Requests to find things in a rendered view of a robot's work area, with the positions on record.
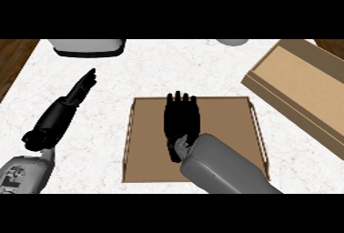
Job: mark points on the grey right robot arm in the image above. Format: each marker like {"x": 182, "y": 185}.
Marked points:
{"x": 223, "y": 167}

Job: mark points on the tan cardboard box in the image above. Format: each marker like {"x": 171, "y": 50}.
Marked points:
{"x": 304, "y": 88}

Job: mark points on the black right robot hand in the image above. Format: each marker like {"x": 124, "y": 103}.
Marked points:
{"x": 182, "y": 121}

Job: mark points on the pale grey round object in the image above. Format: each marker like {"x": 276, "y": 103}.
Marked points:
{"x": 232, "y": 42}

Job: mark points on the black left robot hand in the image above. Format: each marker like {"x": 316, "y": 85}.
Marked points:
{"x": 53, "y": 119}

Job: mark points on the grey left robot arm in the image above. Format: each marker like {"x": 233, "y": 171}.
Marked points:
{"x": 22, "y": 174}

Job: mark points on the brown wooden tray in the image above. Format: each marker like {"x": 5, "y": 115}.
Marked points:
{"x": 223, "y": 121}

